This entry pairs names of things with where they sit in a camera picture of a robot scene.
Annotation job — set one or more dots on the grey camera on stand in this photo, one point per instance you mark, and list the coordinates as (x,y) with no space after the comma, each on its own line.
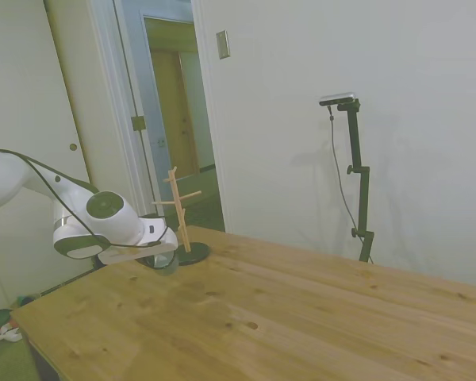
(338,98)

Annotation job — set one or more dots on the black camera stand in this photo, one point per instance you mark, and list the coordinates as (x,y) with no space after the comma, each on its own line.
(364,190)

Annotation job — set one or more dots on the blue round plate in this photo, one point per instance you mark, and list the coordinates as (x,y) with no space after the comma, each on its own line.
(167,266)

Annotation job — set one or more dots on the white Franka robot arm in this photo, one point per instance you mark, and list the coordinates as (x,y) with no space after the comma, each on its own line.
(103,216)

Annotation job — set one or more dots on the round closet door knob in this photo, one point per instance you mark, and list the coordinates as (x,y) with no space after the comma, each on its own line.
(73,147)

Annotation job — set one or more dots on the open white door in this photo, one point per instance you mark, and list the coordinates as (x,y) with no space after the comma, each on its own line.
(143,91)

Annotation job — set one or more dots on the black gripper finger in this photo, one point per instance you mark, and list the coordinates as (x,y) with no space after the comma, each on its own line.
(150,262)

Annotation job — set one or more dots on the white floor object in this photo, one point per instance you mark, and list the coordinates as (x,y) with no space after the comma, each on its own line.
(12,333)

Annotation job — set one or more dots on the white closet door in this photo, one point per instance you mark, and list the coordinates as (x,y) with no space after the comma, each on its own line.
(28,79)

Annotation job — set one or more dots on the white door frame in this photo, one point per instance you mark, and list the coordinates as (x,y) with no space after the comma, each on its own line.
(111,79)

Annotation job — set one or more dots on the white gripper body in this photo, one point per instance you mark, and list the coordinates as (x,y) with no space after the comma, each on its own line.
(139,252)

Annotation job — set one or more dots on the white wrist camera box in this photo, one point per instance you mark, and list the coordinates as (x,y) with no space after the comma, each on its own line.
(158,230)

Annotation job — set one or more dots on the metal wall switch plate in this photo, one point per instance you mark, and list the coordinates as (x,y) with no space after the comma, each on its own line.
(223,44)

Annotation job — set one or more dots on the wooden inner door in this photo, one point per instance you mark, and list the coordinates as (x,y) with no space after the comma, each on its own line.
(174,119)

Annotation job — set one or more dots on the brass door hinge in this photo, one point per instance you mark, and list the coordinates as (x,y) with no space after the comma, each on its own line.
(138,123)

